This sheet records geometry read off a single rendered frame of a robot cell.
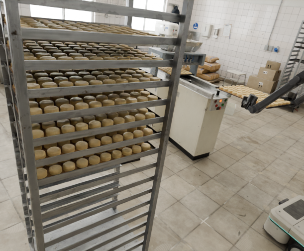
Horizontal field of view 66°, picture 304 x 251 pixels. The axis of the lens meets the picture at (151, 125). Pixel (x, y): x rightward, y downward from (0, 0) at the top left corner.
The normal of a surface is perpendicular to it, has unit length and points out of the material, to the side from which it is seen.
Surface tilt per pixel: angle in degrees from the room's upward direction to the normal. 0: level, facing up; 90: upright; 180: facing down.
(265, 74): 91
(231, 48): 90
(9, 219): 0
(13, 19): 90
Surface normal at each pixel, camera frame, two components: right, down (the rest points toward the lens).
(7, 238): 0.13, -0.89
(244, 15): -0.72, 0.22
